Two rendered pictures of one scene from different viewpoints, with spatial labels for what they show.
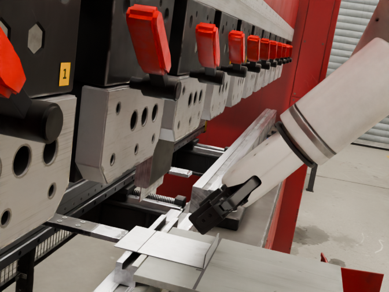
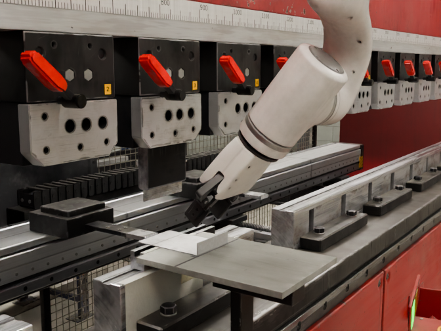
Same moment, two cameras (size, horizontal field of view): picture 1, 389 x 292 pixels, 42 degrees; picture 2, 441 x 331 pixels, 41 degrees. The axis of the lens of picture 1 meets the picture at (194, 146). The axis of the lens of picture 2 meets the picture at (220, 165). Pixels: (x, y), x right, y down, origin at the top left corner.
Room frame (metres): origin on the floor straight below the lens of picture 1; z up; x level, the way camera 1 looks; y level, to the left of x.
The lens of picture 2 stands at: (-0.20, -0.42, 1.30)
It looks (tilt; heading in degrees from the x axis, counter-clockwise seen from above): 10 degrees down; 22
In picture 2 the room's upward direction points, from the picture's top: straight up
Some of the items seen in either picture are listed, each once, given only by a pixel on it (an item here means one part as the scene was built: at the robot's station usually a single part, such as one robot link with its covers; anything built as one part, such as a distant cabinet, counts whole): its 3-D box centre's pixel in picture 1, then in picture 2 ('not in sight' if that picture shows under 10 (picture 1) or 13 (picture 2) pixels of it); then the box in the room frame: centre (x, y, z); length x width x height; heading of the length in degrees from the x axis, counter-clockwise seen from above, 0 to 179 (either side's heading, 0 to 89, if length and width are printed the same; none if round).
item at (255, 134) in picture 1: (249, 144); (398, 175); (1.90, -0.21, 0.92); 1.67 x 0.06 x 0.10; 168
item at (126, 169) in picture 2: not in sight; (90, 184); (0.96, 0.40, 1.02); 0.37 x 0.06 x 0.04; 168
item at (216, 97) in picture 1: (199, 62); (222, 88); (0.84, 0.01, 1.26); 0.15 x 0.09 x 0.17; 168
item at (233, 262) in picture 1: (245, 273); (236, 260); (0.64, -0.10, 1.00); 0.26 x 0.18 x 0.01; 78
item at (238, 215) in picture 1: (237, 204); (336, 229); (1.25, -0.13, 0.89); 0.30 x 0.05 x 0.03; 168
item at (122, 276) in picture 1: (150, 246); (175, 245); (0.70, 0.04, 0.98); 0.20 x 0.03 x 0.03; 168
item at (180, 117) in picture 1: (164, 65); (152, 91); (0.64, 0.05, 1.26); 0.15 x 0.09 x 0.17; 168
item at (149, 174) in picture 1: (156, 159); (163, 169); (0.67, 0.05, 1.13); 0.10 x 0.02 x 0.10; 168
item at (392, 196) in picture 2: not in sight; (388, 200); (1.64, -0.22, 0.89); 0.30 x 0.05 x 0.03; 168
